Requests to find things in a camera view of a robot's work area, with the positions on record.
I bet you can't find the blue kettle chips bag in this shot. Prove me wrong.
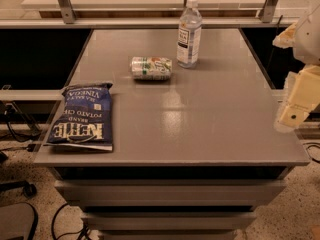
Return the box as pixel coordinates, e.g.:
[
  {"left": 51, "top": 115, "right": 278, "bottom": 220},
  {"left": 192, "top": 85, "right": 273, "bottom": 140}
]
[{"left": 47, "top": 82, "right": 113, "bottom": 151}]

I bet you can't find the grey drawer cabinet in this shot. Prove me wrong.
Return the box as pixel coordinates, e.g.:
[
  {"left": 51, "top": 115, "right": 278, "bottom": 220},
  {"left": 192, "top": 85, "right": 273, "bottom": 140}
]
[{"left": 55, "top": 179, "right": 286, "bottom": 240}]

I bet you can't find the green white 7up can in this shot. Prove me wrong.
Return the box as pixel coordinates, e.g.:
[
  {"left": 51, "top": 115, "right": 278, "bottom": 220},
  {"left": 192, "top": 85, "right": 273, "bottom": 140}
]
[{"left": 131, "top": 57, "right": 172, "bottom": 81}]

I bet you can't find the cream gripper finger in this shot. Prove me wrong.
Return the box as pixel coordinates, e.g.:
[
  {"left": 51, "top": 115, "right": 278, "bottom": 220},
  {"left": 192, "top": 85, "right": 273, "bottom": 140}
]
[{"left": 278, "top": 65, "right": 320, "bottom": 129}]

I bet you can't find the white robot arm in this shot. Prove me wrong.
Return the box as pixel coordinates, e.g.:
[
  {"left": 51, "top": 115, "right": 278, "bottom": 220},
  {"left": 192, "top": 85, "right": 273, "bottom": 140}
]
[{"left": 273, "top": 5, "right": 320, "bottom": 133}]

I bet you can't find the black office chair base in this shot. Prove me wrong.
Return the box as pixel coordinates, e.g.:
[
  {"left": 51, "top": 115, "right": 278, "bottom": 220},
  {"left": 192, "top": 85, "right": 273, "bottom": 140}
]
[{"left": 0, "top": 181, "right": 38, "bottom": 240}]

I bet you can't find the metal railing frame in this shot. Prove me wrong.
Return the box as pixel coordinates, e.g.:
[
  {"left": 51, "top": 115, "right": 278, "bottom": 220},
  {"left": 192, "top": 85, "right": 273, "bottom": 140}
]
[{"left": 0, "top": 0, "right": 299, "bottom": 29}]

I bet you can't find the clear plastic water bottle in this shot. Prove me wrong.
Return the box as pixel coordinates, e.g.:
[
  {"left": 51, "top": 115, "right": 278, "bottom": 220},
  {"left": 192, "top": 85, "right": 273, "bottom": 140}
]
[{"left": 177, "top": 0, "right": 202, "bottom": 68}]

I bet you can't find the black floor cable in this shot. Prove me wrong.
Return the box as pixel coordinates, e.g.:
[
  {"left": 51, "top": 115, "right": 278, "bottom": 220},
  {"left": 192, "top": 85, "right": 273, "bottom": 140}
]
[{"left": 50, "top": 202, "right": 91, "bottom": 240}]

